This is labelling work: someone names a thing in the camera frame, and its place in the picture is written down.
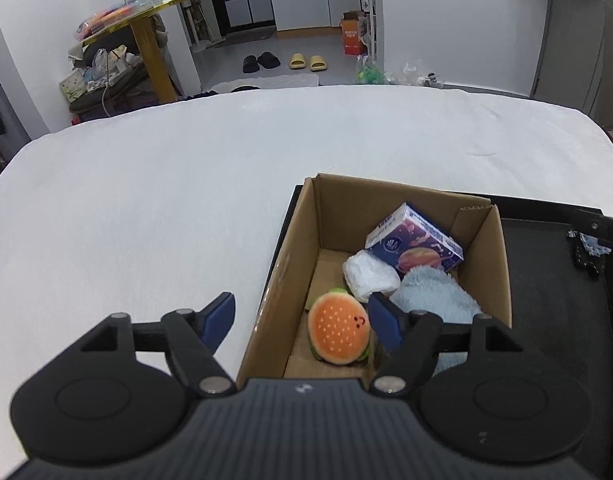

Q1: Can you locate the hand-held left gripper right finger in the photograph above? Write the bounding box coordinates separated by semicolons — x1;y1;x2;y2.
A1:
369;291;525;399

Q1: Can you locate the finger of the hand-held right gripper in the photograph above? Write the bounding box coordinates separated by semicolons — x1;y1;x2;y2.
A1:
571;207;613;254

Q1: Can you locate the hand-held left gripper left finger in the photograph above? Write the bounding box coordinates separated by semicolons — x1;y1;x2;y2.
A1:
80;291;236;399

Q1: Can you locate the small blue and black trinket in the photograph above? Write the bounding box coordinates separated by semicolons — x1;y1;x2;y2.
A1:
567;229;607;277

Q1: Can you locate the burger plush toy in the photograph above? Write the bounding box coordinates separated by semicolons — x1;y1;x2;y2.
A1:
306;287;372;363

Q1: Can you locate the white soft pack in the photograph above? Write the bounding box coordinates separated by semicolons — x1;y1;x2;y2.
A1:
343;250;402;300

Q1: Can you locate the light blue fluffy towel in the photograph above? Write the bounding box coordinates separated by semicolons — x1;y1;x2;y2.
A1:
389;266;482;376

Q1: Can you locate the brown cardboard box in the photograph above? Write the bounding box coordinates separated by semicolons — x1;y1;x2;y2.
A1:
235;173;513;391

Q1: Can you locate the blue tissue pack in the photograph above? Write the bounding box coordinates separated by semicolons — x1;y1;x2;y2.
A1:
365;202;465;281

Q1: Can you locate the black tray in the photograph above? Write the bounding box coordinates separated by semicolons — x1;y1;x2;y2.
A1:
264;185;613;480

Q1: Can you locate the white floor towel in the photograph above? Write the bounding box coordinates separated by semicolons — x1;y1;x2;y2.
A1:
209;74;320;96

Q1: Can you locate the clear plastic bag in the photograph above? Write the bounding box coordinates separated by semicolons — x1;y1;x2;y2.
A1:
387;59;443;89

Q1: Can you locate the green and white plastic bag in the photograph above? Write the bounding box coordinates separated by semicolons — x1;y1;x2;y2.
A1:
355;56;386;84

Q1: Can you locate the pile of bags and boxes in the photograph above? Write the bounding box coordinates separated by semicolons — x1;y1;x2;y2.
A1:
60;44;153;112

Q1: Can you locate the yellow side table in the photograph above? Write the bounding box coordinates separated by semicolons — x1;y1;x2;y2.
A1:
81;0;213;104

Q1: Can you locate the orange cardboard box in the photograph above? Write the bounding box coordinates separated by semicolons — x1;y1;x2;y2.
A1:
341;10;368;56

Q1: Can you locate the colourful clutter on yellow table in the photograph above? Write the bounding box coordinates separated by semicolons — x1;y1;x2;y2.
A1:
76;2;152;39

